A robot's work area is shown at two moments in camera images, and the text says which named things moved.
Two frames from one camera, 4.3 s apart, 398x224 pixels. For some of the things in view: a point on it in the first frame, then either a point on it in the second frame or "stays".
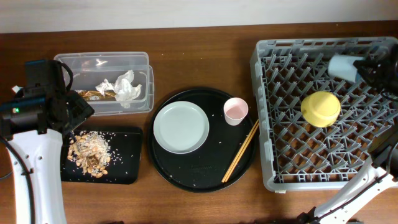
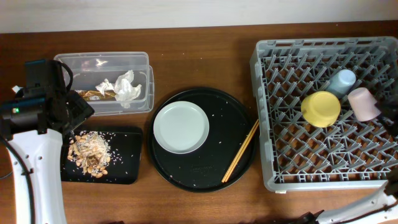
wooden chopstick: x=231 y=166 stays
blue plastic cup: x=342 y=66 -> x=341 y=82
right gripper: x=384 y=73 -> x=392 y=116
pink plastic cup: x=235 y=111 -> x=362 y=103
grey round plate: x=181 y=127 stays
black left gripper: x=81 y=109 stays
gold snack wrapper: x=110 y=94 stays
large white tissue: x=124 y=89 stays
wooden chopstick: x=242 y=150 stays
